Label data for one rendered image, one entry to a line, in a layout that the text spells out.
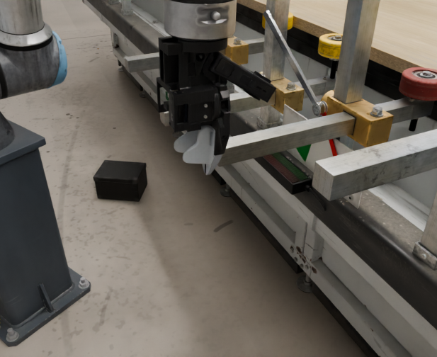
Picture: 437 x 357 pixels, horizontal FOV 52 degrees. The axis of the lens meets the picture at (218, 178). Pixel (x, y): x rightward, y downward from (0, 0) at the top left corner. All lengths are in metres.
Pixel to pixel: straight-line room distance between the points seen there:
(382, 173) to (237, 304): 1.16
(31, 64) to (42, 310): 0.80
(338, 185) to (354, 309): 0.98
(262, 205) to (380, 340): 0.66
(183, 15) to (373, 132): 0.38
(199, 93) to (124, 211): 1.45
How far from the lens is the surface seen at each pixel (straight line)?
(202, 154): 0.65
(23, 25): 1.25
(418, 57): 1.01
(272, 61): 1.01
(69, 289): 1.67
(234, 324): 1.53
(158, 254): 1.77
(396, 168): 0.49
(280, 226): 1.63
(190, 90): 0.59
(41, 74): 1.31
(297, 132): 0.73
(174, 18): 0.57
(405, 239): 0.81
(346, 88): 0.81
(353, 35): 0.79
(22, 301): 1.57
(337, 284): 1.46
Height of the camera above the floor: 1.19
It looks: 33 degrees down
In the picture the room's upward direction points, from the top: straight up
